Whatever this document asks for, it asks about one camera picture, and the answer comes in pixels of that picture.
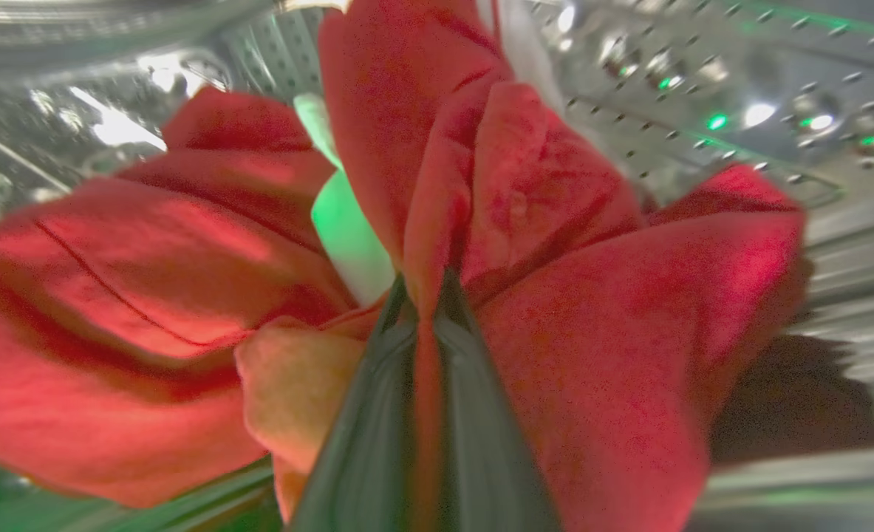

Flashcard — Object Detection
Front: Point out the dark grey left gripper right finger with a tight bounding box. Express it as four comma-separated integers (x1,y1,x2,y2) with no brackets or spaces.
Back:
432,267,560,532

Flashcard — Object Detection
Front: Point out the red garment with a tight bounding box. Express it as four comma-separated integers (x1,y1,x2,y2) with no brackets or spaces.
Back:
0,0,813,532

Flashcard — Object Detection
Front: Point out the steel washing machine drum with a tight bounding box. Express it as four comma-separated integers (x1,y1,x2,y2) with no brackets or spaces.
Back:
0,0,874,532

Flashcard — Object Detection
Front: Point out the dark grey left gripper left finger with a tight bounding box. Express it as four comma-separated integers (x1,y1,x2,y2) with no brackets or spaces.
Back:
289,276,418,532

